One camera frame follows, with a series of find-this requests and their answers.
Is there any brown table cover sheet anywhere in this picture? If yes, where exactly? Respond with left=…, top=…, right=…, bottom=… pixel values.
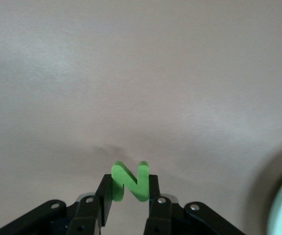
left=0, top=0, right=282, bottom=235

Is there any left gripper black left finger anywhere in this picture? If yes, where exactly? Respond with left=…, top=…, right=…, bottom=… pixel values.
left=0, top=173, right=114, bottom=235

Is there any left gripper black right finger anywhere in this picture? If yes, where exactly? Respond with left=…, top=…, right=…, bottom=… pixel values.
left=143, top=174, right=246, bottom=235

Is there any green letter N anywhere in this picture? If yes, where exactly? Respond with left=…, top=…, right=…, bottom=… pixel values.
left=111, top=161, right=150, bottom=203

